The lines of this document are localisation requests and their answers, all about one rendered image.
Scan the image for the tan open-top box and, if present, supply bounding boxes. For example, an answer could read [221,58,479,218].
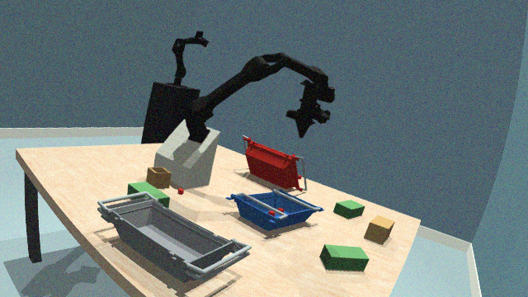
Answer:
[146,167,172,189]

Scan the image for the green rectangular block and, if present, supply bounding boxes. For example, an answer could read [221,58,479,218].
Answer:
[127,181,170,209]
[320,244,370,271]
[333,200,365,219]

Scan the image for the tan rectangular block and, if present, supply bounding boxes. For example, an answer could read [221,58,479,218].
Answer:
[364,215,395,244]

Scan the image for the blue plastic tray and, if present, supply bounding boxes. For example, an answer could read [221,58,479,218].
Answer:
[225,189,324,231]

